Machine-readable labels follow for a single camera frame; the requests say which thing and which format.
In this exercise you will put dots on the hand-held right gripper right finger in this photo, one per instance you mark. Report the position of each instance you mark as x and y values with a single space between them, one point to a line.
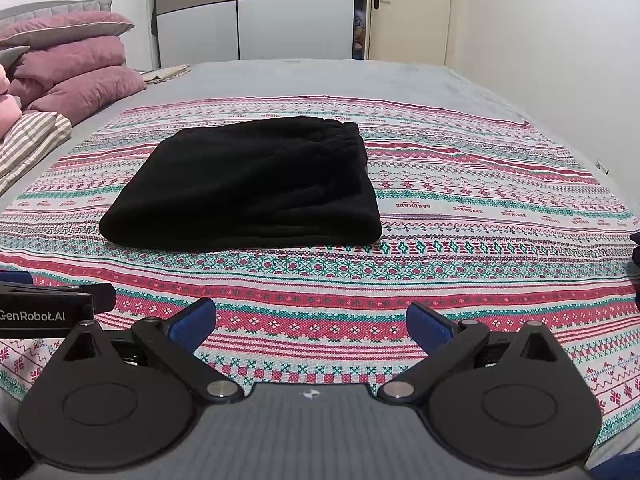
425 325

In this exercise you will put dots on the white wall socket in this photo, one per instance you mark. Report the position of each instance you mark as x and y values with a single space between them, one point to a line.
602 166

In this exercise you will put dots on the white grey wardrobe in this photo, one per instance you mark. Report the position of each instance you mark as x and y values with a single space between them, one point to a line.
250 15

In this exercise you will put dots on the cream door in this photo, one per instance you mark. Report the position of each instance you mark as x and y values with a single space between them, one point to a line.
415 15

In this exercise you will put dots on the red green patterned blanket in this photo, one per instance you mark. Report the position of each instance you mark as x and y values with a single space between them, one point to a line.
450 260

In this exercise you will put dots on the pink plush toy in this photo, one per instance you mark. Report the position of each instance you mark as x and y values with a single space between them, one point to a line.
7 110

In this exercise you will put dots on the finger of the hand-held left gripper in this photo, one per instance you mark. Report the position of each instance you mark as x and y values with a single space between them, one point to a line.
15 277

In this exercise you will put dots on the pink pillow with grey edge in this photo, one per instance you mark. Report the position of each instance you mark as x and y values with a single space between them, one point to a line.
70 25

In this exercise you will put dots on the striped pillow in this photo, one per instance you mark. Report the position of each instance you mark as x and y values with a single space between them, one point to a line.
30 140

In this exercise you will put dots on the grey bed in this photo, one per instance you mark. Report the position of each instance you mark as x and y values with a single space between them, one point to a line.
325 77

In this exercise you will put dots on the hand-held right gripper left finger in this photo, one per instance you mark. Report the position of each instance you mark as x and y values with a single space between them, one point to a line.
192 327

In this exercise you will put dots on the beige folded cloth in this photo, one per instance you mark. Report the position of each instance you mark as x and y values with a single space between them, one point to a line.
165 73

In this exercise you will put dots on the person's dark clothing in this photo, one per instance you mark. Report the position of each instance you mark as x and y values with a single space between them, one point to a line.
636 260

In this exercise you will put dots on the black pants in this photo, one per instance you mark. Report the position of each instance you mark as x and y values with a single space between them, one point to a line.
250 190

